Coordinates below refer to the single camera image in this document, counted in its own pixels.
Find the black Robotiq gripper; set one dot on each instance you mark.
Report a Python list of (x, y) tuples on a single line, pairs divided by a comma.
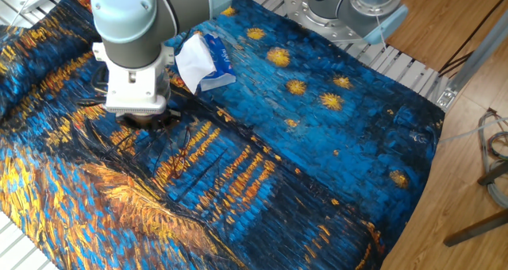
[(166, 121)]

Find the red thin-frame glasses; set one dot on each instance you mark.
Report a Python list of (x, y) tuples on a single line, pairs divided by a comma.
[(180, 159)]

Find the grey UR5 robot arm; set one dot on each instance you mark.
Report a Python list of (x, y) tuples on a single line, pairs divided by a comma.
[(131, 20)]

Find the dark wooden furniture leg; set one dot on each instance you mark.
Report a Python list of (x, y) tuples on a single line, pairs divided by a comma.
[(476, 227), (494, 172)]

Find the blue white tissue pack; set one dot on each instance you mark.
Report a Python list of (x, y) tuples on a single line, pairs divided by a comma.
[(198, 63)]

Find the starry night painted tablecloth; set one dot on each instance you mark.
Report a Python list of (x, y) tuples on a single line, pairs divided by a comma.
[(278, 163)]

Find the white zip tie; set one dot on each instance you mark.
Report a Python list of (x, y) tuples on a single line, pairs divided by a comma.
[(381, 29)]

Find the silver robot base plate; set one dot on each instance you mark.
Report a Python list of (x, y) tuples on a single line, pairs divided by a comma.
[(301, 16)]

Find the aluminium frame beam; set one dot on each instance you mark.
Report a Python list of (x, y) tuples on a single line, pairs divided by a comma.
[(472, 63)]

